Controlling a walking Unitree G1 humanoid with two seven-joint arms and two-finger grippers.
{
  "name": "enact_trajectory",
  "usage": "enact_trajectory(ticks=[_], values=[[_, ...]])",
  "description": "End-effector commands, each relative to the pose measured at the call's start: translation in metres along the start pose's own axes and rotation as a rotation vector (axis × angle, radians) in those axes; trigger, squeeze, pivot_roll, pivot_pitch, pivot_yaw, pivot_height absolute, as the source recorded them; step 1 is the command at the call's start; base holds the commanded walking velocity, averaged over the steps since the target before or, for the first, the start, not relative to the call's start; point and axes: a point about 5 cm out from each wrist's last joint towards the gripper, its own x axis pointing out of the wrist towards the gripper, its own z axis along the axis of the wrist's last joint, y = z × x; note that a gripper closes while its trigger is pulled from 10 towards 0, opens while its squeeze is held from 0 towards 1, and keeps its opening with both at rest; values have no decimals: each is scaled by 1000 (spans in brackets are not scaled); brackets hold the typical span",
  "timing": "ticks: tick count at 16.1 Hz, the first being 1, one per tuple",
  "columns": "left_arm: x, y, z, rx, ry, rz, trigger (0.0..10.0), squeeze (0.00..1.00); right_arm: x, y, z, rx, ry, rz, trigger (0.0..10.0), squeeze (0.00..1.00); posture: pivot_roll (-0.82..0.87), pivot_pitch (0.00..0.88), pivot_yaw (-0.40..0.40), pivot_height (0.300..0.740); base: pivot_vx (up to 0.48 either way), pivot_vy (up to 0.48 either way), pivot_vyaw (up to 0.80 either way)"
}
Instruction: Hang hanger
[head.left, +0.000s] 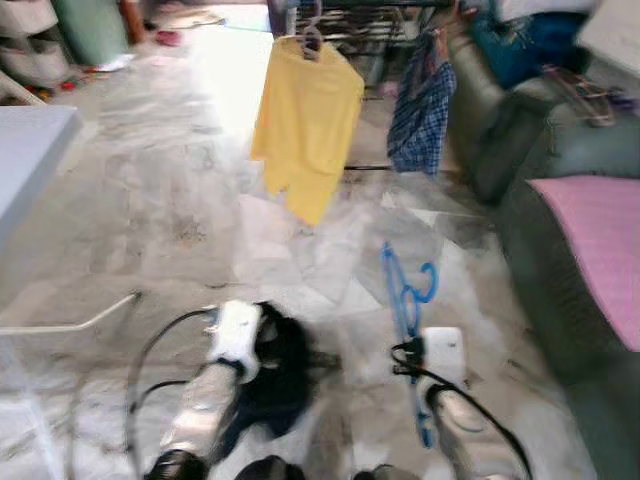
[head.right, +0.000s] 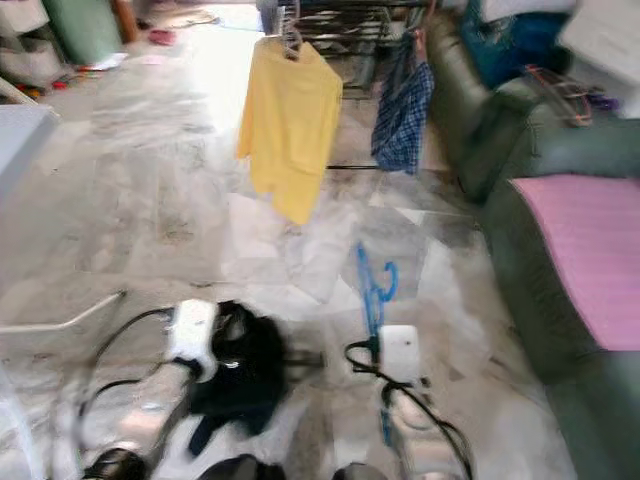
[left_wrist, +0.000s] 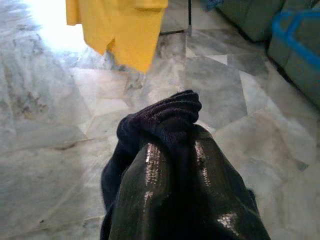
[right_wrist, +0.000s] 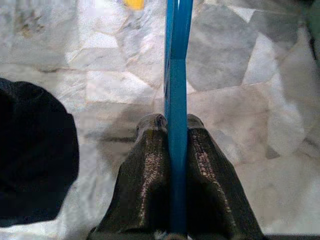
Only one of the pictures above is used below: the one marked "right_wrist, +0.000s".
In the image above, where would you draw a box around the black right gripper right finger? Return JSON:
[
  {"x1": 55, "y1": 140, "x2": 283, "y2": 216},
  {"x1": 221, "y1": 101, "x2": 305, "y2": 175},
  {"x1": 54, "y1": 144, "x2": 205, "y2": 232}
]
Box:
[{"x1": 184, "y1": 113, "x2": 266, "y2": 240}]

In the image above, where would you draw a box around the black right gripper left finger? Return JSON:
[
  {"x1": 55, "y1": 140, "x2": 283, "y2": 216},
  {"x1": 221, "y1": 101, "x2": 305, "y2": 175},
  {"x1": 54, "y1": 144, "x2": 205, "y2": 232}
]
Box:
[{"x1": 88, "y1": 113, "x2": 174, "y2": 240}]

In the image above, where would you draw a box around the blue plastic hanger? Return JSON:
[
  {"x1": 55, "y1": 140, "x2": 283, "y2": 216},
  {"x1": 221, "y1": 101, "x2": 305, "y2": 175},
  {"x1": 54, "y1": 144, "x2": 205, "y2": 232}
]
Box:
[{"x1": 162, "y1": 0, "x2": 195, "y2": 237}]

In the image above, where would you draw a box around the navy garment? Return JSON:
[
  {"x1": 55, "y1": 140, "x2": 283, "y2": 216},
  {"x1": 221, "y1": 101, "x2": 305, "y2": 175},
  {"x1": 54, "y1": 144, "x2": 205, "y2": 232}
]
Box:
[{"x1": 0, "y1": 77, "x2": 80, "y2": 229}]

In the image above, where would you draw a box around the yellow shirt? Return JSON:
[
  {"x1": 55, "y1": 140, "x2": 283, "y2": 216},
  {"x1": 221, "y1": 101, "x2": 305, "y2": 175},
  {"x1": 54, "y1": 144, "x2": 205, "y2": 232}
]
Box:
[{"x1": 122, "y1": 0, "x2": 146, "y2": 11}]

